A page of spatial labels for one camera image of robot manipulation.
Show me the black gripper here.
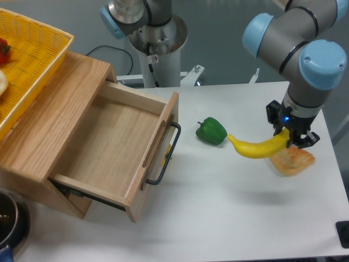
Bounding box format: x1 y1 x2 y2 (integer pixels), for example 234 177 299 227
266 100 320 148

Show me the yellow banana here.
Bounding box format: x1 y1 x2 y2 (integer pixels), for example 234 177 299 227
227 129 290 159

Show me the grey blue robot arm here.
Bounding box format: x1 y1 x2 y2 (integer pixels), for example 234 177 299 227
100 1 348 148

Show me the open wooden top drawer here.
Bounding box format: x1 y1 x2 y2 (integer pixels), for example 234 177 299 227
49 81 179 222

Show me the wooden drawer cabinet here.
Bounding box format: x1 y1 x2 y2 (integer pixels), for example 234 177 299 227
1 52 116 218

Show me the toast bread slice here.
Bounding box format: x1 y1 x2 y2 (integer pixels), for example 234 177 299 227
269 146 315 176

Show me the green bell pepper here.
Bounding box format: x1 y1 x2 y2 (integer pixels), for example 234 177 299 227
196 117 227 146

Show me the black table corner fixture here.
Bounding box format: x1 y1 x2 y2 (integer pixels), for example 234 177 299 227
335 221 349 249

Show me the yellow plastic basket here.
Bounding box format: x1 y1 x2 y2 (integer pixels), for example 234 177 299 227
1 9 74 137

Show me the metal pot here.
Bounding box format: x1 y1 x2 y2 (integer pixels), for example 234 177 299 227
1 190 31 261

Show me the pale round food item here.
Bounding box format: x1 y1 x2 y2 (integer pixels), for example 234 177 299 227
0 70 8 95

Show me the red bell pepper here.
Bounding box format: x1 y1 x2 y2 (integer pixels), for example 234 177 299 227
0 38 11 64

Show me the black metal drawer handle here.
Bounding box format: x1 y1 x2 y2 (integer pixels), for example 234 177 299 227
146 122 182 186

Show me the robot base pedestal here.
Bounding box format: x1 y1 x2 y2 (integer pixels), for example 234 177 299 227
129 14 188 88

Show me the black cable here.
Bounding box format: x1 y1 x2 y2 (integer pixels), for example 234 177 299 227
85 45 134 76

